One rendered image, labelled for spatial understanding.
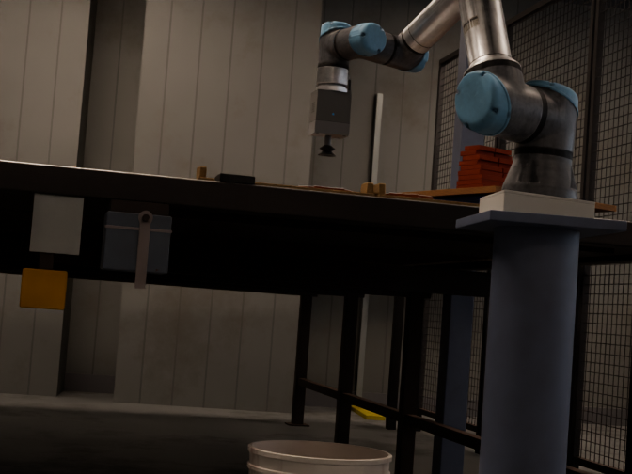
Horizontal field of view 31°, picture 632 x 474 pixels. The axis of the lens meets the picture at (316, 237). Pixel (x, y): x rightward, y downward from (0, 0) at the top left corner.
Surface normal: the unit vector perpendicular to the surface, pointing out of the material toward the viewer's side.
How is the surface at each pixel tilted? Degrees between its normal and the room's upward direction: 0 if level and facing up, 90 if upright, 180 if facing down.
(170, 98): 90
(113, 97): 90
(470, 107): 94
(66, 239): 90
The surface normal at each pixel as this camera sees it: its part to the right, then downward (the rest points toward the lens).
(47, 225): 0.23, -0.04
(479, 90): -0.79, -0.02
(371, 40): 0.58, -0.01
